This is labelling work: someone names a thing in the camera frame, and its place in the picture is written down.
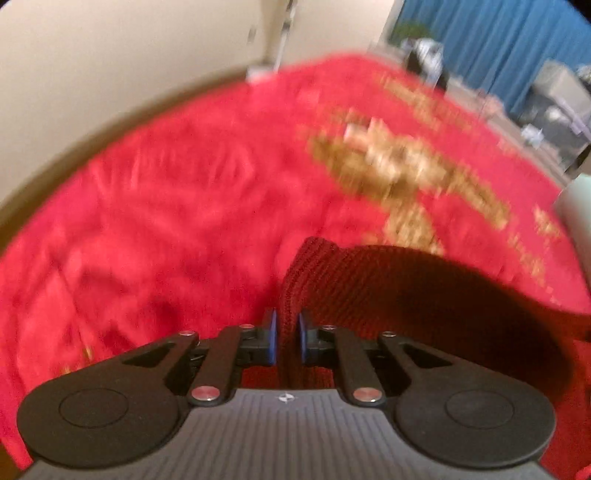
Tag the black and white object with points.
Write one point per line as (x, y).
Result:
(425, 57)

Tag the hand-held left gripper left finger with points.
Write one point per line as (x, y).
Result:
(271, 337)

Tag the dark red knit sweater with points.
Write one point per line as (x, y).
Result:
(415, 300)

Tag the grey storage cabinet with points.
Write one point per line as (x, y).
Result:
(558, 106)

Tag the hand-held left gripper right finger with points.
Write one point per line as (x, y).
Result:
(303, 337)

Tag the blue curtain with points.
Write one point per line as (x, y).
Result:
(489, 41)

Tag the red gold printed blanket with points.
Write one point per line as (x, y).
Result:
(161, 207)

